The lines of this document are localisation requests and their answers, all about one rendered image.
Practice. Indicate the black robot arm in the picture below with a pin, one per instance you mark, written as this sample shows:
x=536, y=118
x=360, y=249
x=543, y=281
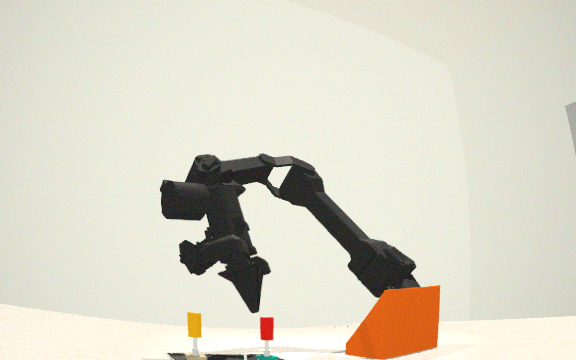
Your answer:
x=212, y=187

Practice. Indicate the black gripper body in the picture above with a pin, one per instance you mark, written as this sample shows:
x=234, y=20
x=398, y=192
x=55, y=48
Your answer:
x=231, y=243

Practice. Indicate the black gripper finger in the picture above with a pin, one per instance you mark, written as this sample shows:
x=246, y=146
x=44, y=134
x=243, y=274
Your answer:
x=261, y=272
x=245, y=279

